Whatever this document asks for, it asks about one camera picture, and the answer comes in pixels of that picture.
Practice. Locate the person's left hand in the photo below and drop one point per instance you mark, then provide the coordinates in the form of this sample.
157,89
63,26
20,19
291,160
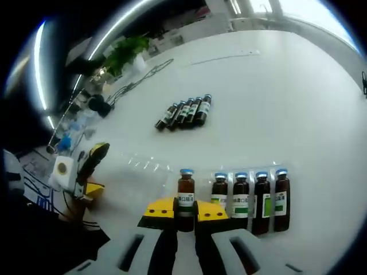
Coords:
78,210

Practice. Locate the ceiling light strip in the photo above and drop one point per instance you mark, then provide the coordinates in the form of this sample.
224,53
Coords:
40,66
114,28

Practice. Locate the blue cloth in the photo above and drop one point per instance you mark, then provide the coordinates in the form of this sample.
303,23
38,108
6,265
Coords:
65,142

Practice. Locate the small brown medicine bottle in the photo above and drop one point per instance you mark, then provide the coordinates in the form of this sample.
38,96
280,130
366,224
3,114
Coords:
282,186
241,189
175,116
261,189
203,109
219,189
193,111
185,113
185,186
164,118

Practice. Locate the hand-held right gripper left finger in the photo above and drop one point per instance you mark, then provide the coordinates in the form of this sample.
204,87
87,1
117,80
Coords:
160,249

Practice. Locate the clear plastic box tray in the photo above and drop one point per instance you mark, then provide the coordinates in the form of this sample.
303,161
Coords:
252,167
146,163

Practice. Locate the potted plant in white vase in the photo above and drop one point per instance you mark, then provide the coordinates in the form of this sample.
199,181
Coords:
126,54

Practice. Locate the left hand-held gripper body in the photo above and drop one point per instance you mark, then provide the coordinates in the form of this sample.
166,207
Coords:
63,177

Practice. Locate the black cylinder stand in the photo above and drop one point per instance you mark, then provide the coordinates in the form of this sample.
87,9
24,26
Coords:
100,106

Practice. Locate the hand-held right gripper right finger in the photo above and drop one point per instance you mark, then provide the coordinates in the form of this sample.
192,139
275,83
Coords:
209,249

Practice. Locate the sink with faucet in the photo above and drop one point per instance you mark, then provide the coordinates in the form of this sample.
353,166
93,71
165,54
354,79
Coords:
265,14

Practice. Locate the white low cabinet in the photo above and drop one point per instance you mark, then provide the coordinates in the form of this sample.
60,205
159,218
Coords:
200,31

